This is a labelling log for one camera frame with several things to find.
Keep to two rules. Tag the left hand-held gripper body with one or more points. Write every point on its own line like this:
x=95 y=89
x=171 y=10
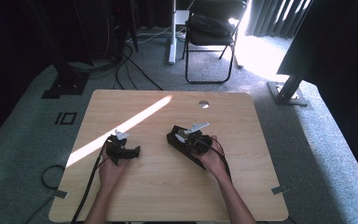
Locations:
x=118 y=150

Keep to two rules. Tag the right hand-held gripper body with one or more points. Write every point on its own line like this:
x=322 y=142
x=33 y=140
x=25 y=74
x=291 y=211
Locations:
x=199 y=143

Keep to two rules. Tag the black pencil case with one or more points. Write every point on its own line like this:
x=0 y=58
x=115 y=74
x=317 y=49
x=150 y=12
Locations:
x=177 y=146

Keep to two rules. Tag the person's right hand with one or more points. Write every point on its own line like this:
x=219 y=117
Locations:
x=214 y=163

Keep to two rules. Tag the person's left hand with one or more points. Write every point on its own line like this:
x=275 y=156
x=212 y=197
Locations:
x=110 y=174

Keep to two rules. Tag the silver table grommet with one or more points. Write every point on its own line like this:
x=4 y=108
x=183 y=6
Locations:
x=203 y=104

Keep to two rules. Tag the grey tape piece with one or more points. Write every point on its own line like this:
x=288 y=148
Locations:
x=280 y=189
x=58 y=193

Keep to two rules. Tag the black stand with base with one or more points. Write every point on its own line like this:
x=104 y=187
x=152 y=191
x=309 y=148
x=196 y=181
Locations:
x=63 y=77

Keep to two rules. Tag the black folding chair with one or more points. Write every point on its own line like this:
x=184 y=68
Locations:
x=209 y=40

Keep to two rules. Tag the white desk leg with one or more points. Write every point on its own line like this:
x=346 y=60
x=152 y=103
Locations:
x=172 y=34

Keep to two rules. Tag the black bag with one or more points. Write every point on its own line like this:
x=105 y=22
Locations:
x=210 y=25

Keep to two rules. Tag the dark curtain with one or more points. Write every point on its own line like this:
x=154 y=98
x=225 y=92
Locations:
x=276 y=17

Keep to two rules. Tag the black post on metal plate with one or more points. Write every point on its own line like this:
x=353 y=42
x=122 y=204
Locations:
x=289 y=90

